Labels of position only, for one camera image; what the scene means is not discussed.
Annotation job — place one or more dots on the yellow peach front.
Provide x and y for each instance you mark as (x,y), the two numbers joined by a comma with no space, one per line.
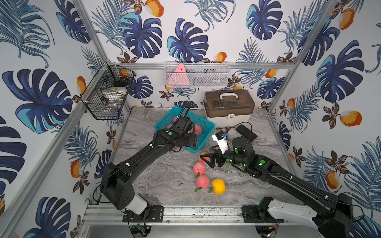
(218,186)

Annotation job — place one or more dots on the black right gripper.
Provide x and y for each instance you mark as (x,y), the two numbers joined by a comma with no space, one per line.
(212,158)

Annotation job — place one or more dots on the small brown tool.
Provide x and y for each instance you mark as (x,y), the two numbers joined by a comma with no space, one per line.
(224,130)

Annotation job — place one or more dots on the orange pink peach back middle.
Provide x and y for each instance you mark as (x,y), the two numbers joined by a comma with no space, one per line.
(203,159)

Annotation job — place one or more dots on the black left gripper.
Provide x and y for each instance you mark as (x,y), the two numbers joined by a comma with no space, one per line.
(189,140)

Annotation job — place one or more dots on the brown lidded storage box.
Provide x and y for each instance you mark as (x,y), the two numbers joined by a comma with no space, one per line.
(228,108)

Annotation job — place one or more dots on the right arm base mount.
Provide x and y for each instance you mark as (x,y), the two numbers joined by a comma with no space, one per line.
(258,214)

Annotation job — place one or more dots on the black phone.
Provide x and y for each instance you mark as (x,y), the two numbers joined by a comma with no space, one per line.
(246,133)

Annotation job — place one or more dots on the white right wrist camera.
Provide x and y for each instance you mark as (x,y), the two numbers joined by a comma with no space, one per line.
(222,141)

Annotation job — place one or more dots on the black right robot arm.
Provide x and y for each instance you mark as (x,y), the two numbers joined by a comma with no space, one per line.
(330,214)

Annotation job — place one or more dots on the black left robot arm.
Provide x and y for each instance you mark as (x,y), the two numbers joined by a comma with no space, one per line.
(117,180)

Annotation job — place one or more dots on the teal plastic basket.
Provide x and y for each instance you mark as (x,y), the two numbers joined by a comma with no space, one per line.
(207,127)

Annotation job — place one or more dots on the pink triangle card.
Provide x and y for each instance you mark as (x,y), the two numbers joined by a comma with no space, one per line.
(179,77)

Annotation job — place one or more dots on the black wire wall basket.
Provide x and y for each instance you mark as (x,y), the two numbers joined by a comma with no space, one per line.
(107,92)

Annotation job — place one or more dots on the aluminium front rail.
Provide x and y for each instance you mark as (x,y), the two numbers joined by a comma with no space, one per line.
(205,215)

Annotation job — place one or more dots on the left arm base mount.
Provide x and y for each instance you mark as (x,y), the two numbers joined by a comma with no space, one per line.
(151,214)

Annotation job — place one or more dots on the clear wall shelf tray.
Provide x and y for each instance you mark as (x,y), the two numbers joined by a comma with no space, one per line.
(202,74)

